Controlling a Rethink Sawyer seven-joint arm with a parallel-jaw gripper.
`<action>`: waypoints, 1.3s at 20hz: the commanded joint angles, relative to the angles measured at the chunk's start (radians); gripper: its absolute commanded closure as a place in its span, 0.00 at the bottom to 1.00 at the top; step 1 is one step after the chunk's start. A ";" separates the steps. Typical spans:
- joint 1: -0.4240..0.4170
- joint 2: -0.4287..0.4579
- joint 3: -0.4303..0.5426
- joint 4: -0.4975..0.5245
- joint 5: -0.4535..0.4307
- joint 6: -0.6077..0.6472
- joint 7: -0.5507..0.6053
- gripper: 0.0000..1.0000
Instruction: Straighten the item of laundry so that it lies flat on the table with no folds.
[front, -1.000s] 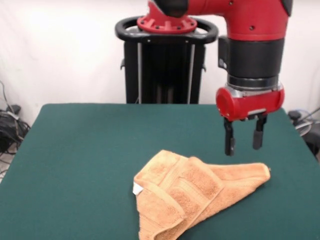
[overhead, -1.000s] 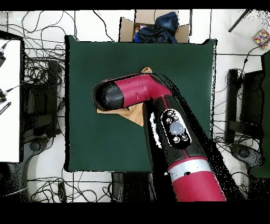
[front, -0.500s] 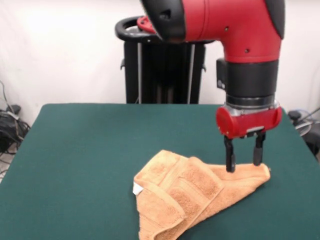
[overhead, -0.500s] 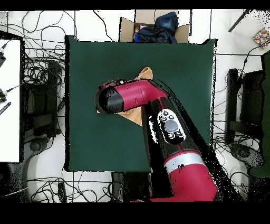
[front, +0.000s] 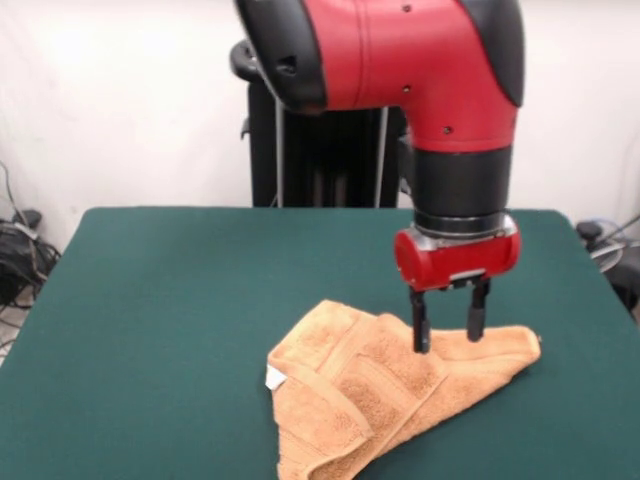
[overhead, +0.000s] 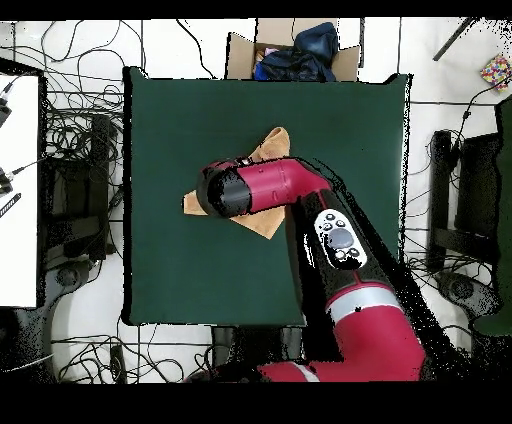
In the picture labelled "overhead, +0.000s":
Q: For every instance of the tan terry towel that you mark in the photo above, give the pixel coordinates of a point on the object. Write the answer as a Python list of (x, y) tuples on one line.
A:
[(276, 146)]

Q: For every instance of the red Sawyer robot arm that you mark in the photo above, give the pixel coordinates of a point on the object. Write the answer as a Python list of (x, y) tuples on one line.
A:
[(276, 180)]

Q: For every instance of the multicolour spotted item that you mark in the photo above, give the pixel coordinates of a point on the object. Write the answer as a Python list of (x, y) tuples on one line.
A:
[(496, 72)]

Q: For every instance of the dark green table cloth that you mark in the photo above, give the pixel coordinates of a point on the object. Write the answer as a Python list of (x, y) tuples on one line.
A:
[(168, 120)]

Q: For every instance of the dark navy garment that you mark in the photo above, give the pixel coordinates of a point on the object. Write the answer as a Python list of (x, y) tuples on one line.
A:
[(292, 66)]

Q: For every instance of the brown cardboard box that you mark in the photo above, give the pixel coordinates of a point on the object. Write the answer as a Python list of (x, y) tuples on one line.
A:
[(240, 56)]

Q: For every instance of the blue denim garment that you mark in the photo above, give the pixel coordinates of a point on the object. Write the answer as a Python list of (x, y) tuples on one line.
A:
[(318, 40)]

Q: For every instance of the grey stand base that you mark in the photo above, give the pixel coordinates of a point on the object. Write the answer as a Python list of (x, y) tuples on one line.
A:
[(66, 276), (462, 290)]

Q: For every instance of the black power strip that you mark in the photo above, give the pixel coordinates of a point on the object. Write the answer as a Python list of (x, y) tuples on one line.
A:
[(117, 362)]

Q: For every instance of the white table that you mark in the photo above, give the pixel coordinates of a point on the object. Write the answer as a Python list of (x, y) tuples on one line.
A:
[(20, 200)]

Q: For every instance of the black strip with marks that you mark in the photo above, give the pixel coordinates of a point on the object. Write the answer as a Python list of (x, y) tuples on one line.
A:
[(10, 204)]

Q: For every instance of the green cloth on side table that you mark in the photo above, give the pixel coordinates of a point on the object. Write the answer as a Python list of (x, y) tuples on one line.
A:
[(504, 200)]

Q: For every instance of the black pole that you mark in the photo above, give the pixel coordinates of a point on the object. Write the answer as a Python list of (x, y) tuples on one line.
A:
[(454, 38)]

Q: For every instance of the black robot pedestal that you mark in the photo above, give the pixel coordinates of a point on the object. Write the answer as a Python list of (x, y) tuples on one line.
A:
[(256, 344)]

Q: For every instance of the black stand frame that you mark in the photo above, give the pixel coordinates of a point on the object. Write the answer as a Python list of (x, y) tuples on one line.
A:
[(98, 160), (440, 180)]

